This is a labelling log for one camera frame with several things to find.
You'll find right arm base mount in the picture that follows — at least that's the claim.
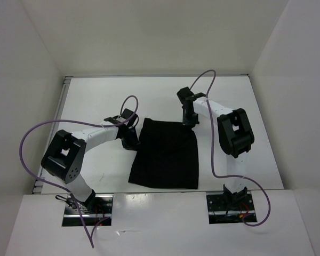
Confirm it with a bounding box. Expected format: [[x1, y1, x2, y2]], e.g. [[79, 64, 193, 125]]
[[206, 186, 257, 225]]

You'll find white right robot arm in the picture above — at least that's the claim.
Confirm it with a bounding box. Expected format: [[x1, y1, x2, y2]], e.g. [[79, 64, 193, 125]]
[[177, 87, 254, 210]]

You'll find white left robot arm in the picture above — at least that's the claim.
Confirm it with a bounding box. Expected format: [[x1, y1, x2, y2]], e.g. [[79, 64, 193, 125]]
[[41, 108, 139, 213]]

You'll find black skirt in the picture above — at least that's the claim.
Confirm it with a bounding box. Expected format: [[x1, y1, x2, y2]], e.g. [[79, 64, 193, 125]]
[[128, 118, 199, 189]]

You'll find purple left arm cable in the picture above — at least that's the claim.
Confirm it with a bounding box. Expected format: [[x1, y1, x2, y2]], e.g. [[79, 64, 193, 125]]
[[19, 95, 139, 249]]

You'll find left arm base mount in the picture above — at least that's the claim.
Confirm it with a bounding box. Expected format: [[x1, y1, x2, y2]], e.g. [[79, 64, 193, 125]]
[[55, 194, 114, 227]]

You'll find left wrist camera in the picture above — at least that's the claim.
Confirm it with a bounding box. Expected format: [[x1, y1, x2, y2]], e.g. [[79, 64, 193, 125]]
[[103, 115, 127, 125]]

